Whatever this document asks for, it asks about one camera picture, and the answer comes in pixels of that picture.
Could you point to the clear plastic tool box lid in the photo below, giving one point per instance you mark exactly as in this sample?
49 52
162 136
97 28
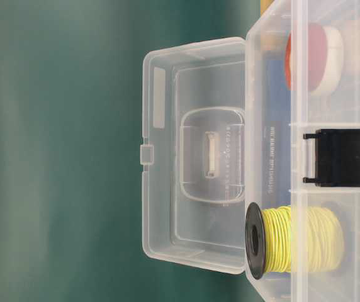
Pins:
193 155

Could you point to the clear plastic tool box base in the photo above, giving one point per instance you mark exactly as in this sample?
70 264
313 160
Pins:
302 152

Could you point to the red and white tape roll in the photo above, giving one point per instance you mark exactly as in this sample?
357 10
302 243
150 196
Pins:
325 59

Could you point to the blue booklet inside box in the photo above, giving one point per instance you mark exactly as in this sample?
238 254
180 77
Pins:
276 136

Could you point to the black tool box latch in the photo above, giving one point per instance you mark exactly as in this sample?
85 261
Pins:
337 158

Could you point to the yellow wire spool black flanges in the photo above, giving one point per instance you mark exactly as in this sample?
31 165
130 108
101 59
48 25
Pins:
269 240

